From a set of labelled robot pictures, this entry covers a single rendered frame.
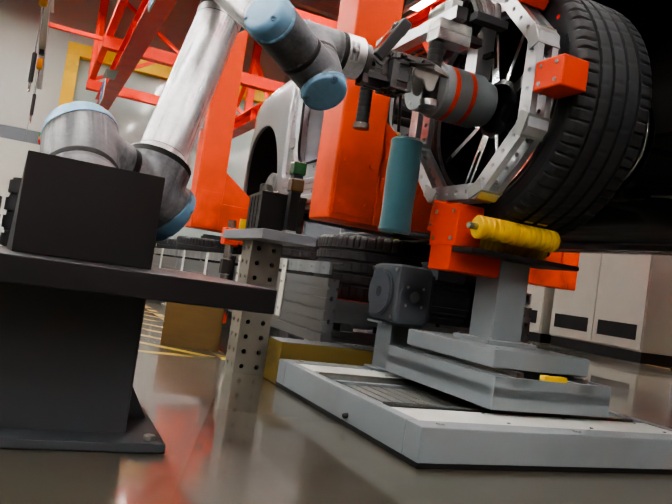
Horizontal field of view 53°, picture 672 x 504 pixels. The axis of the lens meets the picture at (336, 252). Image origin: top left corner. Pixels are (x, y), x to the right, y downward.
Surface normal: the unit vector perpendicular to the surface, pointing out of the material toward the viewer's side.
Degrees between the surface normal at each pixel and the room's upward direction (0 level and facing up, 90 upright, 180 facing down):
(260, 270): 90
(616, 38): 65
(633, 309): 90
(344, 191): 90
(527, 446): 90
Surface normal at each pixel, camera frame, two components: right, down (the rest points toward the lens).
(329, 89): 0.22, 0.79
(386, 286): -0.90, -0.15
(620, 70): 0.43, -0.15
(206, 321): 0.19, -0.02
